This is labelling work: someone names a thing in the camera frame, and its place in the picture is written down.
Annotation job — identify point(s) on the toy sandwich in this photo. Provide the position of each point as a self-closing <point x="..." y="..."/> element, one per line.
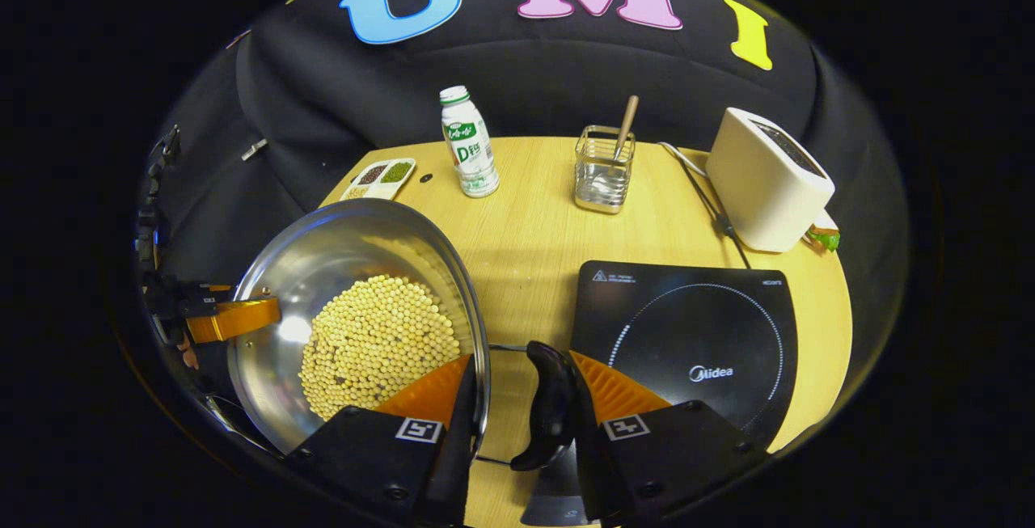
<point x="823" y="237"/>

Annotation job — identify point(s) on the white bottle with green label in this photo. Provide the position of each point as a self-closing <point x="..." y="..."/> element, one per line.
<point x="469" y="144"/>

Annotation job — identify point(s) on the metal clip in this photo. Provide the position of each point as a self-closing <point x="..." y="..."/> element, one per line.
<point x="253" y="149"/>

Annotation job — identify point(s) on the white divided bean dish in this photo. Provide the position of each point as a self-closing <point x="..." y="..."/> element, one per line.
<point x="380" y="176"/>

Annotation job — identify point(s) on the black backdrop cloth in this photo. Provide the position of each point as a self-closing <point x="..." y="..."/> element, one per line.
<point x="525" y="75"/>

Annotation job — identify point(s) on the black induction cooktop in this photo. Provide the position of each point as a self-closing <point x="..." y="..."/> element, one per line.
<point x="695" y="326"/>

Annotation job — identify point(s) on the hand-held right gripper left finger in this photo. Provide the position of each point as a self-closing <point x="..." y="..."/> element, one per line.
<point x="380" y="455"/>

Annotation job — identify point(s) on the stainless steel pot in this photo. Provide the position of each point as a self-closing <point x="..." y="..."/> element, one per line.
<point x="323" y="253"/>

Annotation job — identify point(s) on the white toaster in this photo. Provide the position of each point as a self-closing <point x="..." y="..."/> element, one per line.
<point x="760" y="180"/>

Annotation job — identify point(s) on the pile of yellow soybeans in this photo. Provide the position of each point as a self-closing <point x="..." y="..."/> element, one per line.
<point x="372" y="342"/>

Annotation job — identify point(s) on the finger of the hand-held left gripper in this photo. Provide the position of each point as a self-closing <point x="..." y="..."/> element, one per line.
<point x="234" y="319"/>

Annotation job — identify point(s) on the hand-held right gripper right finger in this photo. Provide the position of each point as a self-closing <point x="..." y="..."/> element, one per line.
<point x="679" y="455"/>

